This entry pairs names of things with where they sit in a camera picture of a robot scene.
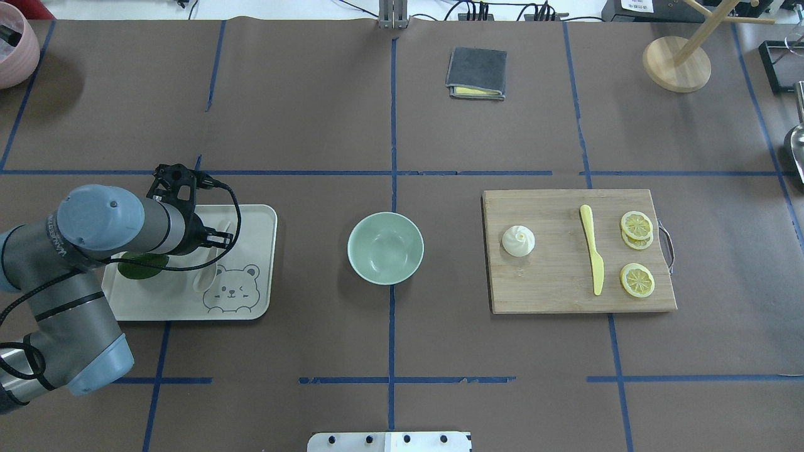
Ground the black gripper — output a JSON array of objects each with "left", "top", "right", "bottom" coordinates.
[{"left": 147, "top": 164, "right": 234, "bottom": 255}]

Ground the white steamed bun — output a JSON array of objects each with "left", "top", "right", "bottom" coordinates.
[{"left": 501, "top": 224, "right": 535, "bottom": 257}]

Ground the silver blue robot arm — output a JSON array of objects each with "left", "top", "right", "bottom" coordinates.
[{"left": 2, "top": 164, "right": 239, "bottom": 414}]

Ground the pale green bowl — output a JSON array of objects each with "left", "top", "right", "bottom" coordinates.
[{"left": 347, "top": 212, "right": 425, "bottom": 286}]

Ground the pink bowl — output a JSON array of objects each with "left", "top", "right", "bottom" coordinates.
[{"left": 1, "top": 2, "right": 40, "bottom": 90}]

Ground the cream bear tray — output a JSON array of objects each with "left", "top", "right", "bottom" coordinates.
[{"left": 102, "top": 204, "right": 278, "bottom": 321}]

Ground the green lime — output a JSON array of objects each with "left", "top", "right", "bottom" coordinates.
[{"left": 117, "top": 252, "right": 170, "bottom": 280}]

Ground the grey folded cloth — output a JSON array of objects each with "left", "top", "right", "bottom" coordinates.
[{"left": 445, "top": 46, "right": 508, "bottom": 100}]

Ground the wooden cutting board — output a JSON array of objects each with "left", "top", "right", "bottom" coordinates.
[{"left": 482, "top": 189, "right": 677, "bottom": 314}]

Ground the yellow plastic knife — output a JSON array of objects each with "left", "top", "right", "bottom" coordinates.
[{"left": 579, "top": 204, "right": 606, "bottom": 296}]

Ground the lemon slice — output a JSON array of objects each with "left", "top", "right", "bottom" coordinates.
[
  {"left": 620, "top": 262, "right": 656, "bottom": 298},
  {"left": 620, "top": 211, "right": 654, "bottom": 240}
]

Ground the lemon slice underneath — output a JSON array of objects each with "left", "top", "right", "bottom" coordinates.
[{"left": 621, "top": 232, "right": 654, "bottom": 250}]

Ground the lemon slice lower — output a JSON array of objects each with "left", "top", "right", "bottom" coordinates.
[{"left": 620, "top": 262, "right": 656, "bottom": 298}]

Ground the wooden mug tree stand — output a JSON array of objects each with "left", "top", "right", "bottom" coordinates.
[{"left": 641, "top": 1, "right": 776, "bottom": 94}]

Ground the metal scoop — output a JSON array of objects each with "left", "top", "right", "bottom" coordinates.
[{"left": 786, "top": 81, "right": 803, "bottom": 184}]

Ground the black framed glass tray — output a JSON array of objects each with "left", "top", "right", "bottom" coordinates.
[{"left": 758, "top": 40, "right": 803, "bottom": 94}]

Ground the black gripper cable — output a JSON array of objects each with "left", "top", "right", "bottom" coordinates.
[{"left": 0, "top": 178, "right": 242, "bottom": 382}]

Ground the aluminium camera post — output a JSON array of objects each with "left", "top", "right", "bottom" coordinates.
[{"left": 378, "top": 0, "right": 410, "bottom": 30}]

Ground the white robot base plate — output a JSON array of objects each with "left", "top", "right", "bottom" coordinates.
[{"left": 307, "top": 430, "right": 473, "bottom": 451}]

